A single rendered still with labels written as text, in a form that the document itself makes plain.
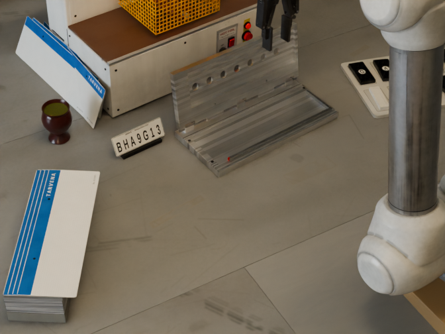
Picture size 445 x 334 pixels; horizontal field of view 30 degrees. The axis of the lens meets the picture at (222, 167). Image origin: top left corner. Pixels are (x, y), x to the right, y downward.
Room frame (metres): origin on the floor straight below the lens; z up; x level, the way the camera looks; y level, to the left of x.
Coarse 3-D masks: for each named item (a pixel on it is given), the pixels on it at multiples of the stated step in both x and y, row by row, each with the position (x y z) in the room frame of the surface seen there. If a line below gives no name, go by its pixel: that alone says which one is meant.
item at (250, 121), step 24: (264, 96) 1.95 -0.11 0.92; (288, 96) 1.96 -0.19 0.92; (216, 120) 1.83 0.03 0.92; (240, 120) 1.84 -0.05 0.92; (264, 120) 1.84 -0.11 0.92; (288, 120) 1.85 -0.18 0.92; (312, 120) 1.85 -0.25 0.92; (192, 144) 1.72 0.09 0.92; (216, 144) 1.73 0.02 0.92; (240, 144) 1.73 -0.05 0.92; (264, 144) 1.73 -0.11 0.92; (216, 168) 1.63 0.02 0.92
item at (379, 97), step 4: (372, 88) 2.02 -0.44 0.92; (376, 88) 2.02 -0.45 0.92; (372, 92) 2.00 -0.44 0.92; (376, 92) 2.00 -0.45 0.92; (380, 92) 2.00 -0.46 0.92; (372, 96) 1.99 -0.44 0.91; (376, 96) 1.98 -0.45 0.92; (380, 96) 1.98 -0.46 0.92; (384, 96) 1.98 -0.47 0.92; (376, 100) 1.96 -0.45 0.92; (380, 100) 1.96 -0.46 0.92; (384, 100) 1.96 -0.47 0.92; (380, 104) 1.94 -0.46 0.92; (384, 104) 1.95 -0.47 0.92; (388, 104) 1.94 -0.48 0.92; (380, 108) 1.93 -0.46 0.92; (384, 108) 1.93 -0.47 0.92; (388, 108) 1.94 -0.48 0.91
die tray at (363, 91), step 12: (444, 48) 2.27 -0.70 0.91; (360, 60) 2.18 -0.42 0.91; (372, 60) 2.18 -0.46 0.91; (348, 72) 2.11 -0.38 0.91; (372, 72) 2.12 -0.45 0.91; (444, 72) 2.14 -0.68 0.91; (372, 84) 2.05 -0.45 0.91; (384, 84) 2.06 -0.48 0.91; (360, 96) 2.00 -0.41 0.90; (444, 96) 2.01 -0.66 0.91; (372, 108) 1.94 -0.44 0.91
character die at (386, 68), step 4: (376, 60) 2.17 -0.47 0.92; (380, 60) 2.17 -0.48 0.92; (384, 60) 2.17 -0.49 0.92; (388, 60) 2.17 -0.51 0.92; (376, 64) 2.14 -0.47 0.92; (380, 64) 2.15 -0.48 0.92; (384, 64) 2.15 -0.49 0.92; (388, 64) 2.15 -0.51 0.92; (376, 68) 2.13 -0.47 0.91; (380, 68) 2.12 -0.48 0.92; (384, 68) 2.12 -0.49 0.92; (388, 68) 2.12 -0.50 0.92; (380, 72) 2.10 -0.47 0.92; (384, 72) 2.10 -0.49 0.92; (388, 72) 2.11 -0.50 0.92; (380, 76) 2.10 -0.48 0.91; (384, 76) 2.09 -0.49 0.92; (388, 76) 2.09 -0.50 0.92; (384, 80) 2.07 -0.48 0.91; (388, 80) 2.08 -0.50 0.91
